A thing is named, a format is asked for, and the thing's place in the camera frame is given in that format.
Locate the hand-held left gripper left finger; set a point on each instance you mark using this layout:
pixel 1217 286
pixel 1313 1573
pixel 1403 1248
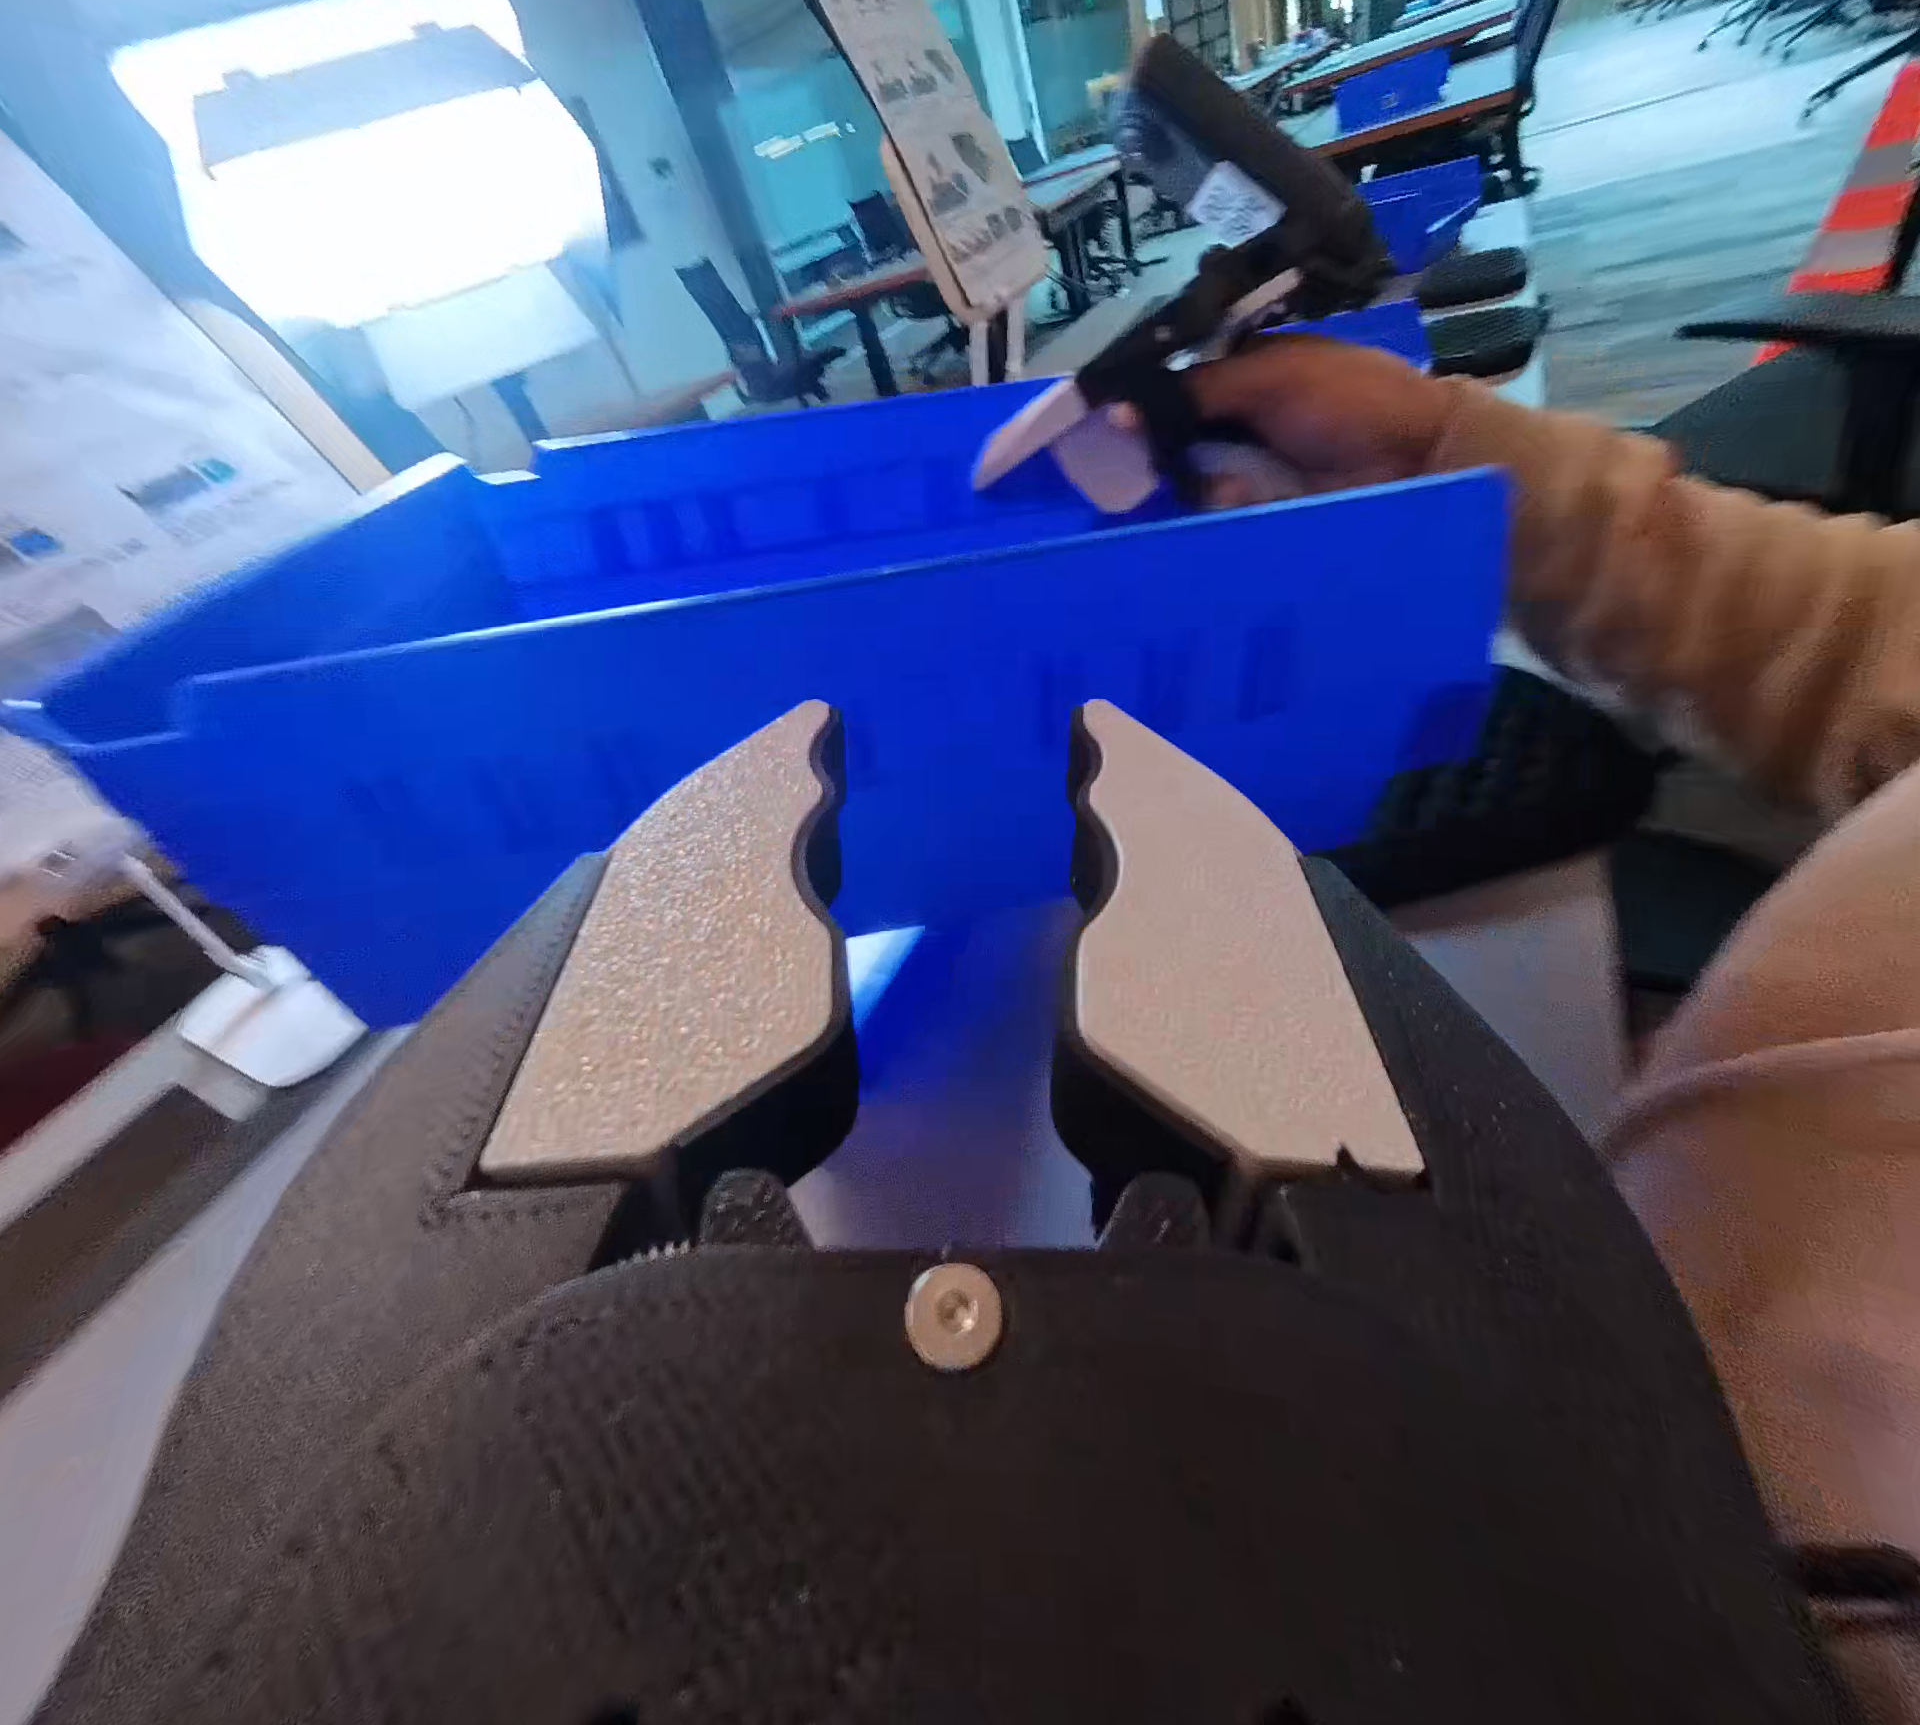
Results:
pixel 676 992

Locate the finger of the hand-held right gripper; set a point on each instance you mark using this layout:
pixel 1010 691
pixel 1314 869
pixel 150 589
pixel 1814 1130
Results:
pixel 1110 460
pixel 1036 430

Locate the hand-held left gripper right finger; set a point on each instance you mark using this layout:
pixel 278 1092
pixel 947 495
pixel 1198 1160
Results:
pixel 1231 992

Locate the blue plastic bin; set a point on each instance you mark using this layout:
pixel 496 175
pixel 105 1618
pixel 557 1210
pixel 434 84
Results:
pixel 1417 211
pixel 450 766

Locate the wooden office desk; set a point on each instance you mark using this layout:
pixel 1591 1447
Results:
pixel 1050 211

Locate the black office chair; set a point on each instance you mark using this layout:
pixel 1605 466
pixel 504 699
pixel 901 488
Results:
pixel 750 341

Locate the wooden easel sign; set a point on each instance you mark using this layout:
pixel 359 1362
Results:
pixel 931 136

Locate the black wrist rest pad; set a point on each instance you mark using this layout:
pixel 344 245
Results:
pixel 1500 796

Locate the printed instruction sheet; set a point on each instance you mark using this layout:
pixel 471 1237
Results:
pixel 120 466

